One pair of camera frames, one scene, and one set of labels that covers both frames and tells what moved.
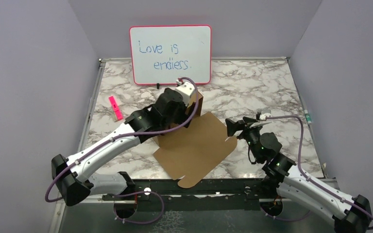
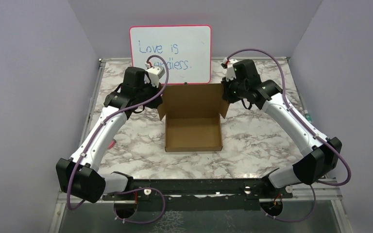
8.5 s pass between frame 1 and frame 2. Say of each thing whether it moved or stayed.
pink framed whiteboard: stayed
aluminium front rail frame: stayed
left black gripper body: moved
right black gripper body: moved
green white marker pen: stayed
